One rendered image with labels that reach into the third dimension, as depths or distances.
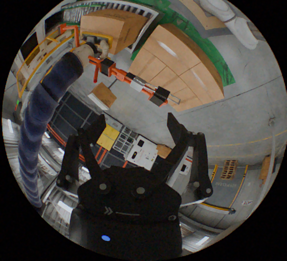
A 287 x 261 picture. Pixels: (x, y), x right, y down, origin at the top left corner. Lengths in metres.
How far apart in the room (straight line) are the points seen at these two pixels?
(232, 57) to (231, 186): 8.85
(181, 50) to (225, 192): 9.45
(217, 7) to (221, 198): 9.67
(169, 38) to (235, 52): 1.09
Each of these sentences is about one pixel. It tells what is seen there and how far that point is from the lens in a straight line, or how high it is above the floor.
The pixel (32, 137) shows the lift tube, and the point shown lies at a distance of 0.63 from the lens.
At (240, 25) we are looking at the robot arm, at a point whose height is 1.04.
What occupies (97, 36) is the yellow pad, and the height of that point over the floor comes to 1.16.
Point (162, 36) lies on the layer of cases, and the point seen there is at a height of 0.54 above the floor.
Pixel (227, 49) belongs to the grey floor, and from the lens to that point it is 1.67.
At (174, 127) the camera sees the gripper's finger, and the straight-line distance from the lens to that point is 0.15.
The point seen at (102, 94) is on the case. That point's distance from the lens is 2.33.
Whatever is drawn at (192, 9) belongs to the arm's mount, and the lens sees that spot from 0.80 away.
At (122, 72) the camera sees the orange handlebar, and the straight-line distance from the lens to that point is 0.53.
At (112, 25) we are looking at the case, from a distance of 0.87.
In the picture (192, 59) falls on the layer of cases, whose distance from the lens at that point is 1.13.
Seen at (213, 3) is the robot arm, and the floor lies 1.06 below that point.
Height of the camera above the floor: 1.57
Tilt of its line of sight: 21 degrees down
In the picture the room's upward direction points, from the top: 151 degrees counter-clockwise
